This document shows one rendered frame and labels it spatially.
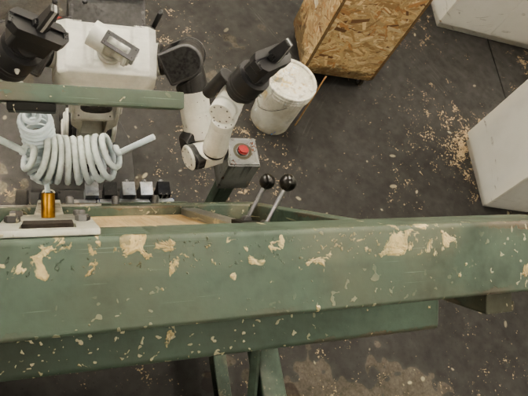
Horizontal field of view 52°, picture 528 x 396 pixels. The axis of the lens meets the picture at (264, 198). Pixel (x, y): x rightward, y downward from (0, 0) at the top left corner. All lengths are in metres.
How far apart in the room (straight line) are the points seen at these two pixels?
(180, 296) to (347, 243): 0.21
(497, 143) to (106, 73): 2.72
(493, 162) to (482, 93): 0.86
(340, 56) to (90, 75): 2.19
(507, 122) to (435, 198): 0.63
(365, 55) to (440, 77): 0.92
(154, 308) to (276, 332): 0.33
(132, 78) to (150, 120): 1.56
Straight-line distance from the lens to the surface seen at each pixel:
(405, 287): 0.71
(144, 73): 1.54
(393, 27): 3.39
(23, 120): 0.69
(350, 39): 3.38
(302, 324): 0.89
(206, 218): 1.51
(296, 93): 3.01
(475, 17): 4.67
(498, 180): 3.66
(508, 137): 3.66
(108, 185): 1.97
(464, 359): 3.25
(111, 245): 0.57
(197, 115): 1.61
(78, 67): 1.52
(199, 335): 0.84
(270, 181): 1.27
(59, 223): 0.60
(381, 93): 3.85
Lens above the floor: 2.49
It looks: 56 degrees down
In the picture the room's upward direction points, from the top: 35 degrees clockwise
